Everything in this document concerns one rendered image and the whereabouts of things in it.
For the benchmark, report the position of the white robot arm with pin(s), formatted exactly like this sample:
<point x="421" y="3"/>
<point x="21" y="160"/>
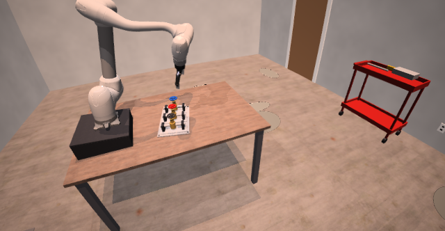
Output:
<point x="102" y="102"/>

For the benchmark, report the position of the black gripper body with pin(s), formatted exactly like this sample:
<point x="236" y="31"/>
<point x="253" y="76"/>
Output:
<point x="178" y="68"/>

